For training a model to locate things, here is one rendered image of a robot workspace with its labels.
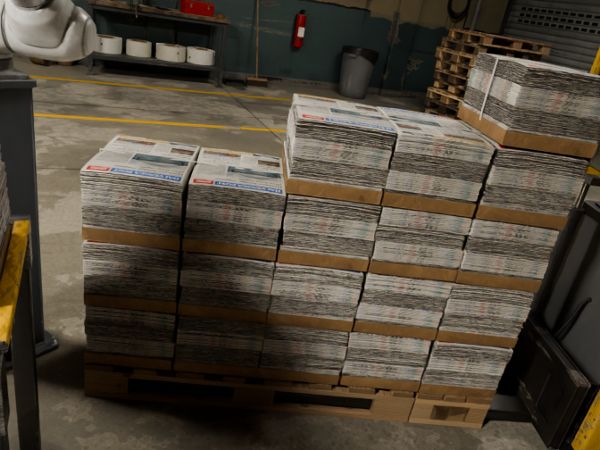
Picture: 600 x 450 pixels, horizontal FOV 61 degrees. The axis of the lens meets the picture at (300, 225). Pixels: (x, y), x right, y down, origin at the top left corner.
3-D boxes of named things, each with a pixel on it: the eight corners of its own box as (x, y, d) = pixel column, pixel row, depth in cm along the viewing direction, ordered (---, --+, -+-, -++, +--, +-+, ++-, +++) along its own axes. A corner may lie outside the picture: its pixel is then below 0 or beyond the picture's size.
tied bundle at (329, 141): (279, 155, 183) (289, 91, 174) (360, 167, 187) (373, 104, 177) (283, 194, 149) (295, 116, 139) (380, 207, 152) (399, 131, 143)
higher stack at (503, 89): (385, 355, 224) (473, 49, 172) (450, 362, 227) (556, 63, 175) (406, 423, 189) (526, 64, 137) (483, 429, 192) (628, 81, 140)
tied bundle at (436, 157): (359, 167, 187) (373, 104, 177) (437, 178, 190) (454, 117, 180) (379, 207, 152) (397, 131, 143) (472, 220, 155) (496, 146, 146)
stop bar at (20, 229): (31, 227, 113) (31, 219, 113) (10, 353, 77) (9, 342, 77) (14, 228, 112) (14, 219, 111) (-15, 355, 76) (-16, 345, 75)
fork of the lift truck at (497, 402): (259, 380, 192) (261, 371, 190) (520, 404, 204) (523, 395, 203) (259, 400, 183) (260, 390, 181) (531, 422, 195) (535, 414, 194)
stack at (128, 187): (112, 329, 210) (116, 132, 176) (387, 355, 224) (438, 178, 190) (81, 396, 175) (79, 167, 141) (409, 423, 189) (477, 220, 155)
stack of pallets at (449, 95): (479, 118, 851) (505, 36, 799) (523, 135, 776) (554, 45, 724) (417, 113, 792) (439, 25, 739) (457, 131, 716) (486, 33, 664)
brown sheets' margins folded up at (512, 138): (393, 329, 218) (459, 103, 179) (459, 336, 221) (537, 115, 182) (417, 393, 183) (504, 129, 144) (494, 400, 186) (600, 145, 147)
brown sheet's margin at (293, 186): (280, 154, 183) (282, 142, 181) (359, 165, 186) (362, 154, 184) (284, 192, 148) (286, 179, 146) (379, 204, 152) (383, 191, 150)
